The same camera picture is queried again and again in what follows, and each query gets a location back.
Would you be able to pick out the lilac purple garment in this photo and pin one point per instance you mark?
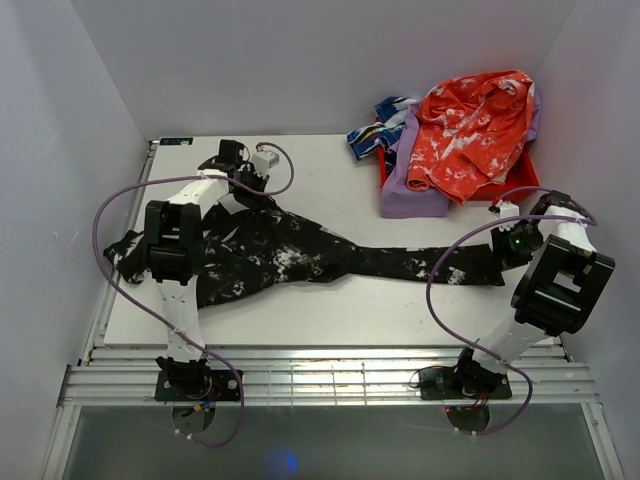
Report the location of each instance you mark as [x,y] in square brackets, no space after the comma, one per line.
[397,200]

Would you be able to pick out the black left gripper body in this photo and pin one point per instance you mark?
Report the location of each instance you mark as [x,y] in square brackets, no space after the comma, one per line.
[251,179]

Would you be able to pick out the orange white tie-dye garment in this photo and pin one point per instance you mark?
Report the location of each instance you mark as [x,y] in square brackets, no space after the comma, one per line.
[471,131]

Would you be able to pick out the black white tie-dye trousers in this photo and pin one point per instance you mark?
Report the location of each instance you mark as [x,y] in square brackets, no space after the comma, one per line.
[256,248]

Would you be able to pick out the blue white patterned garment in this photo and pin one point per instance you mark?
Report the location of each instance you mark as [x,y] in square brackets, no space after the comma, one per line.
[385,131]

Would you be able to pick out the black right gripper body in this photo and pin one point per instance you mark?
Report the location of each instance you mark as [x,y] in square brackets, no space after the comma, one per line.
[514,247]

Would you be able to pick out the blue label sticker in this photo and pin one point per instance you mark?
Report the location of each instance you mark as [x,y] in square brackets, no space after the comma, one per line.
[176,141]

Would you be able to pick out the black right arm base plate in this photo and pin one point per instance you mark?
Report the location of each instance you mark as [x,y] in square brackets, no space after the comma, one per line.
[466,404]

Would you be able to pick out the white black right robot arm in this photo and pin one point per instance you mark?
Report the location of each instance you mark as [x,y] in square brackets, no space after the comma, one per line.
[564,279]

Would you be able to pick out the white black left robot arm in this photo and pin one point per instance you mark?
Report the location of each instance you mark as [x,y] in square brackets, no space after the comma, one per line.
[174,236]

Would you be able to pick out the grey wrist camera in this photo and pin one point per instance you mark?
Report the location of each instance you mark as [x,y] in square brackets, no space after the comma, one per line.
[508,212]
[263,161]

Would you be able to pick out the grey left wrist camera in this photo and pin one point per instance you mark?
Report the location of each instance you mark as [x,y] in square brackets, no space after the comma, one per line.
[263,161]

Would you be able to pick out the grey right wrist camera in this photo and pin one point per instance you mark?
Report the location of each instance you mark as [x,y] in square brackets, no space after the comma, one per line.
[508,212]

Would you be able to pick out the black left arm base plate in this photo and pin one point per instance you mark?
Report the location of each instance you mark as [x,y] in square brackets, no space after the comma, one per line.
[194,397]

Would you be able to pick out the aluminium table frame rails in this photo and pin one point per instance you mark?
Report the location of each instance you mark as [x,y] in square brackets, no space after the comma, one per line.
[355,342]

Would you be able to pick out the red plastic bin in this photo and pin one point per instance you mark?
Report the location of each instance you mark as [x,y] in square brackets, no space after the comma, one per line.
[521,174]

